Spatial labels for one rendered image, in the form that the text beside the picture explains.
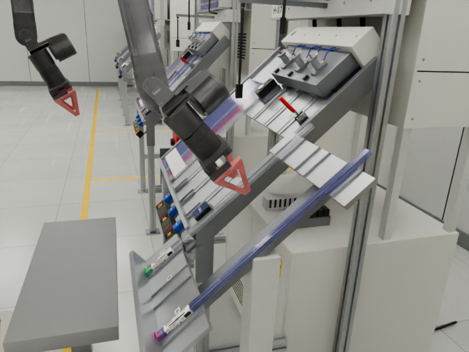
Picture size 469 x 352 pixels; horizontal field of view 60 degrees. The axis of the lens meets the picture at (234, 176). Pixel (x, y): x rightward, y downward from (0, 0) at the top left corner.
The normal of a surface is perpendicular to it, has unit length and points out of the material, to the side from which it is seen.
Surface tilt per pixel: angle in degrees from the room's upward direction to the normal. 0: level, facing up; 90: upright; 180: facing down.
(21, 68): 90
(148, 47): 55
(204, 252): 90
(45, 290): 0
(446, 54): 90
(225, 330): 0
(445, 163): 90
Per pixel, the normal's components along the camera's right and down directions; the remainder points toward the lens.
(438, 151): -0.96, 0.06
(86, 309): 0.04, -0.94
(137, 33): 0.06, -0.11
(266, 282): 0.29, 0.33
